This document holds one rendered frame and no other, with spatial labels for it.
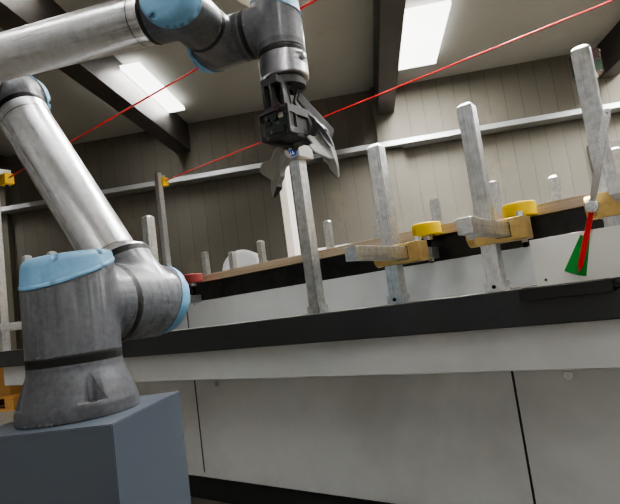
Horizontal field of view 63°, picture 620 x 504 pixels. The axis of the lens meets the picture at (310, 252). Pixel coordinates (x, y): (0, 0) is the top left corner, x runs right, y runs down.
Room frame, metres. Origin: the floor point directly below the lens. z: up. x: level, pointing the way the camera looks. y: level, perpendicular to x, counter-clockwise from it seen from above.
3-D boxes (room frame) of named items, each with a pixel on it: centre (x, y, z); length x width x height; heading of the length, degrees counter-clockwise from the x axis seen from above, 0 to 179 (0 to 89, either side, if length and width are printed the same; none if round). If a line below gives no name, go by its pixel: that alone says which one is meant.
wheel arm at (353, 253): (1.24, -0.21, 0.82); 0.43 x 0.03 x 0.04; 144
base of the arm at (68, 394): (0.86, 0.42, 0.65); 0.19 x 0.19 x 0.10
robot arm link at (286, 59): (0.90, 0.00, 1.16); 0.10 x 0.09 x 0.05; 53
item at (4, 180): (2.71, 1.63, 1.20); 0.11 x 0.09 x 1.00; 144
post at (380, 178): (1.31, -0.21, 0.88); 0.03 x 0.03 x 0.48; 54
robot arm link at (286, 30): (0.90, 0.00, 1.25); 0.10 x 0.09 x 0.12; 70
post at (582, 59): (1.01, -0.61, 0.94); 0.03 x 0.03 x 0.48; 54
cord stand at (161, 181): (3.57, 0.99, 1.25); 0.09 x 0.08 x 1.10; 54
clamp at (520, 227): (1.14, -0.43, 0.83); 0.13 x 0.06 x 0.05; 54
